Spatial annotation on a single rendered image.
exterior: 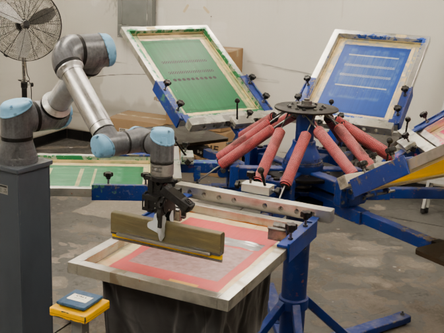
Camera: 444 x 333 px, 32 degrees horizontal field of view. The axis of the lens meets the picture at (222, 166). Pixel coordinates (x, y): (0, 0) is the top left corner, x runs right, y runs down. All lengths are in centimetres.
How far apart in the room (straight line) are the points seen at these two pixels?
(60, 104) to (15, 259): 61
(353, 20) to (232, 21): 115
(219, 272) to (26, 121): 91
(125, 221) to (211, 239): 32
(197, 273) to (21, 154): 82
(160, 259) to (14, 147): 69
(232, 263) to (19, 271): 84
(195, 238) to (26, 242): 81
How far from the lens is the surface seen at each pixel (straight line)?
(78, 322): 235
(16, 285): 309
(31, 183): 298
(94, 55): 267
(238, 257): 275
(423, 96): 687
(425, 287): 513
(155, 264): 267
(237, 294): 240
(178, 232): 249
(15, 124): 294
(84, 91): 253
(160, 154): 243
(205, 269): 264
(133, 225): 257
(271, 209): 311
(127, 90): 799
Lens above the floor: 198
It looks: 15 degrees down
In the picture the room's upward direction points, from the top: 2 degrees clockwise
